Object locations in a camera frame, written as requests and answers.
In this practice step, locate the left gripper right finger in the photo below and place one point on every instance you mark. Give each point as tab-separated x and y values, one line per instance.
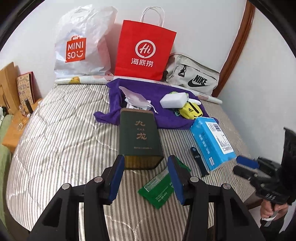
180	175

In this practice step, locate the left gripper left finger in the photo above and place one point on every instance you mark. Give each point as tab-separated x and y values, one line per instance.
115	176

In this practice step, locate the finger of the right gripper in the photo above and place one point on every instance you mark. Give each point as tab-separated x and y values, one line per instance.
251	163
249	175

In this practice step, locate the green sachet packet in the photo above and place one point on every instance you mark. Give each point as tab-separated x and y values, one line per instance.
158	189

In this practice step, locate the yellow Adidas pouch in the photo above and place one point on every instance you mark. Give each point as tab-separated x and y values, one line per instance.
190	111

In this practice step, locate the translucent drawstring pouch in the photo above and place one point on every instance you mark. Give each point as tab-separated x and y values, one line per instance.
136	99

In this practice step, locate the white sponge block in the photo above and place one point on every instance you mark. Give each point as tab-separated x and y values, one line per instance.
174	100

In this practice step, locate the white and green socks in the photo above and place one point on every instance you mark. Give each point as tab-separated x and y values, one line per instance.
176	111

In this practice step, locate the person's right hand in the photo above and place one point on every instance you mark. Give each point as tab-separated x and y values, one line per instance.
266	209

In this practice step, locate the dark green tea tin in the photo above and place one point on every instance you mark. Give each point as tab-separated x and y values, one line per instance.
139	140

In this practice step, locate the blue tissue pack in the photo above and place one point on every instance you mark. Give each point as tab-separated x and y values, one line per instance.
215	147

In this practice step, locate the striped mattress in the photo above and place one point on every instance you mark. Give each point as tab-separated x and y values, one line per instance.
63	143

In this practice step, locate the rolled patterned paper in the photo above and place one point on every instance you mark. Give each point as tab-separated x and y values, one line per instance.
104	79

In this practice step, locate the grey Nike bag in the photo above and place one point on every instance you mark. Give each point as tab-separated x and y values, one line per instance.
188	73

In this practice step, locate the wooden nightstand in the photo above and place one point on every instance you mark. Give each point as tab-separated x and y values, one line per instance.
15	131

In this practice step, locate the red Haidilao paper bag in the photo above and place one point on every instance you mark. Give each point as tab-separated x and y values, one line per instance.
144	49

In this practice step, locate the brown patterned book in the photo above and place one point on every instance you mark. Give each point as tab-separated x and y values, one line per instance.
25	88

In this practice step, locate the white Miniso plastic bag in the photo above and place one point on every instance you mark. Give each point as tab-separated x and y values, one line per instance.
80	45

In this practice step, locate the wooden headboard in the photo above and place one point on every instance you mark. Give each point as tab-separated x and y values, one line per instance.
9	93

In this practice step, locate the brown door frame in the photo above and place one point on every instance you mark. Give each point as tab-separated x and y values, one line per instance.
237	47

